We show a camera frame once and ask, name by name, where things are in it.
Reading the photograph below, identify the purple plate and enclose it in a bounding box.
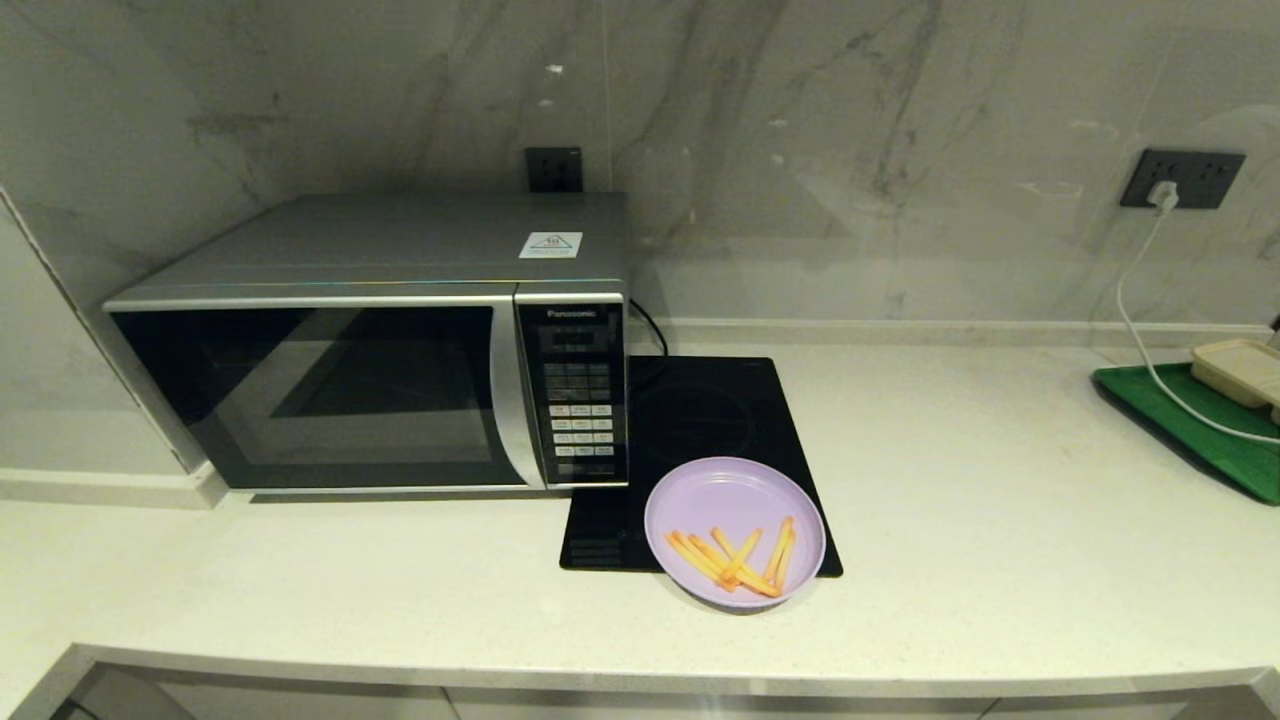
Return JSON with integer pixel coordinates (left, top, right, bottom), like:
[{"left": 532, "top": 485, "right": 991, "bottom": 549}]
[{"left": 643, "top": 457, "right": 829, "bottom": 611}]

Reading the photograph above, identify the black glass microwave door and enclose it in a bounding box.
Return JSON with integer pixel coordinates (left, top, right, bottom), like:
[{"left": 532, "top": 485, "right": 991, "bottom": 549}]
[{"left": 108, "top": 303, "right": 547, "bottom": 494}]

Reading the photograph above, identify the silver Panasonic microwave oven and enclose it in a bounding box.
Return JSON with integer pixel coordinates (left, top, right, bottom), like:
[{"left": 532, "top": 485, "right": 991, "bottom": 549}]
[{"left": 103, "top": 193, "right": 633, "bottom": 496}]

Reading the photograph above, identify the black induction cooktop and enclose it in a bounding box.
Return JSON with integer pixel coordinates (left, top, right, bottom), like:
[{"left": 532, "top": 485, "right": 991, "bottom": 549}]
[{"left": 558, "top": 356, "right": 844, "bottom": 579}]

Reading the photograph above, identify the beige cabinet door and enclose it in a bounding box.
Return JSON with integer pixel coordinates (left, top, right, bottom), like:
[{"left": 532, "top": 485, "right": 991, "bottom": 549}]
[
  {"left": 445, "top": 690, "right": 986, "bottom": 720},
  {"left": 985, "top": 688, "right": 1280, "bottom": 720},
  {"left": 70, "top": 668, "right": 446, "bottom": 720}
]

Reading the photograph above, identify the green tray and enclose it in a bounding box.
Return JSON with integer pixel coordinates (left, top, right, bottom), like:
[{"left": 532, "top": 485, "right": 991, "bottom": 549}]
[{"left": 1092, "top": 362, "right": 1280, "bottom": 505}]

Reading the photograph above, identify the beige lidded container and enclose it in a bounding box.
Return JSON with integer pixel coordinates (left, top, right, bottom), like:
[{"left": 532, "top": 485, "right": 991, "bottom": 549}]
[{"left": 1190, "top": 339, "right": 1280, "bottom": 411}]

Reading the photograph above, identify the black power cord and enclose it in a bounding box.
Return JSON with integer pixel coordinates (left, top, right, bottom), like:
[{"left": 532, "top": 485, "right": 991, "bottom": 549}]
[{"left": 628, "top": 300, "right": 671, "bottom": 386}]

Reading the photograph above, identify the small black wall socket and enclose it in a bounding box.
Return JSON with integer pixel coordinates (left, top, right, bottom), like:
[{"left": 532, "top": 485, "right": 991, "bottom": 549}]
[{"left": 526, "top": 147, "right": 585, "bottom": 193}]

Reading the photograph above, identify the white power cable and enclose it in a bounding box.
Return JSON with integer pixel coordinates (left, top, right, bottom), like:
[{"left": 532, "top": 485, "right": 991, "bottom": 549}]
[{"left": 1114, "top": 203, "right": 1280, "bottom": 445}]

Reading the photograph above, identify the wide black wall socket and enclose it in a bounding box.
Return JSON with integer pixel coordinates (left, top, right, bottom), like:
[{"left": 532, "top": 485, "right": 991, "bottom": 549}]
[{"left": 1120, "top": 149, "right": 1247, "bottom": 210}]

